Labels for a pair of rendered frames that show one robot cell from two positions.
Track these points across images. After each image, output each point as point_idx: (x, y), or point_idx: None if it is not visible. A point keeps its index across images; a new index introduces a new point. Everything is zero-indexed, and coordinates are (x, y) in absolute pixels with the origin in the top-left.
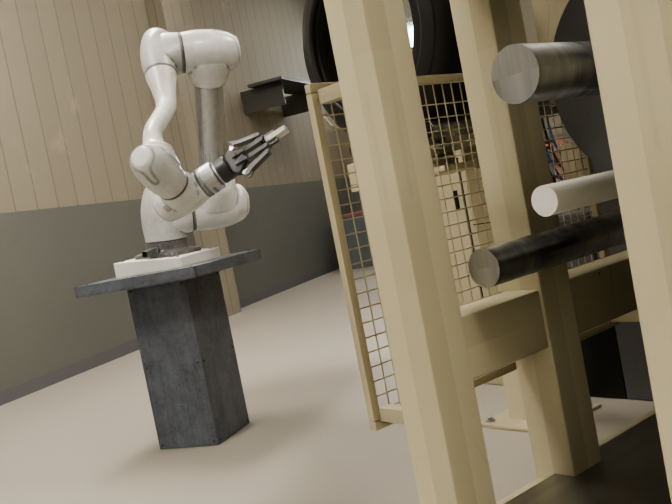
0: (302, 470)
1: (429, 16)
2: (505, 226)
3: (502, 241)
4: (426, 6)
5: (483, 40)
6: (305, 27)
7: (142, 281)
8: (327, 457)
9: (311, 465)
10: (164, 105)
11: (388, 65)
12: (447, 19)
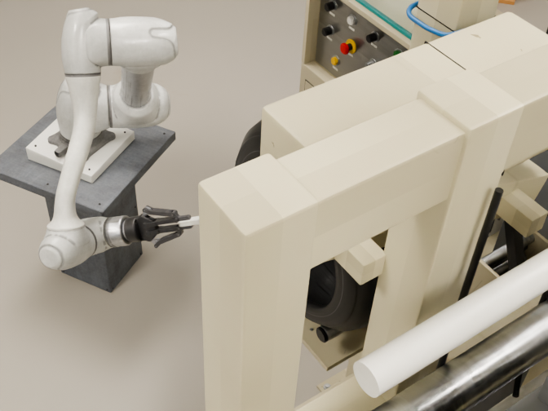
0: (168, 396)
1: (349, 306)
2: None
3: None
4: (349, 298)
5: None
6: (240, 160)
7: (52, 196)
8: (192, 380)
9: (177, 390)
10: (81, 140)
11: None
12: (366, 312)
